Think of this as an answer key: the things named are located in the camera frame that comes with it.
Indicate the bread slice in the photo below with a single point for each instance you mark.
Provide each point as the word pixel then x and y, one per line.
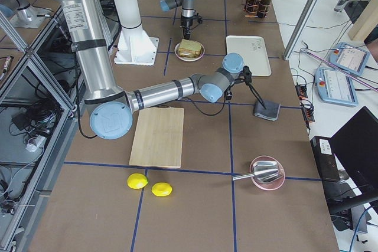
pixel 189 48

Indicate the black monitor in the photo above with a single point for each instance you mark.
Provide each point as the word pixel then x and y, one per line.
pixel 355 146

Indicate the yellow lemon right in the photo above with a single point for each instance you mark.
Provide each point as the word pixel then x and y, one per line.
pixel 161 189

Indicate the teach pendant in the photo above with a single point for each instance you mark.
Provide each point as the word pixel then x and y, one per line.
pixel 349 58
pixel 335 87

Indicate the yellow lemon left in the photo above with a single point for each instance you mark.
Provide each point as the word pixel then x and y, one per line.
pixel 137 181

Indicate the pink glass bowl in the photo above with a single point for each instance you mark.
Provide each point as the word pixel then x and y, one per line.
pixel 272 185

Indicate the grey folded cloth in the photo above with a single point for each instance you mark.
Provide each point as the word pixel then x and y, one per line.
pixel 270 110

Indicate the near teach pendant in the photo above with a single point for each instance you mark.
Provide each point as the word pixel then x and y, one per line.
pixel 335 87

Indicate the cream bear serving tray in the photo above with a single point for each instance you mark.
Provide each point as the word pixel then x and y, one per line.
pixel 253 51

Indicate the yellow lemon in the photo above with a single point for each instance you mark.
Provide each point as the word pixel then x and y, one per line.
pixel 161 189
pixel 137 181

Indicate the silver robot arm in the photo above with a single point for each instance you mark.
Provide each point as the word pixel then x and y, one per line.
pixel 110 107
pixel 188 14

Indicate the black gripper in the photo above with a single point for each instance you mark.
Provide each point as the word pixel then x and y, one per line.
pixel 257 94
pixel 186 23

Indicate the aluminium frame post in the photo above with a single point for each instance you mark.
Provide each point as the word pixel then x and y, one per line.
pixel 301 24

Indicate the wooden cutting board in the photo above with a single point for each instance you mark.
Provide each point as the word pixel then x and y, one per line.
pixel 158 138

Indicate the black computer box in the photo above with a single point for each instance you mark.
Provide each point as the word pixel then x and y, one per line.
pixel 326 162

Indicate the metal scoop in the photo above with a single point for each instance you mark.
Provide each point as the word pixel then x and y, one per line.
pixel 263 172

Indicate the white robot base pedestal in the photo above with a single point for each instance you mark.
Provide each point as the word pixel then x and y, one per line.
pixel 135 47

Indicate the white round plate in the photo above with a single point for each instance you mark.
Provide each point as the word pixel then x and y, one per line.
pixel 188 58

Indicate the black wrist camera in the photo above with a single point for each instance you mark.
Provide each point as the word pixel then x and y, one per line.
pixel 246 76
pixel 199 18

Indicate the copper wire bottle rack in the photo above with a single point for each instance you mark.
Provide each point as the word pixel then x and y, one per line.
pixel 257 8

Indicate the far teach pendant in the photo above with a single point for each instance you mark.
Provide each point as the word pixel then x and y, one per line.
pixel 349 58

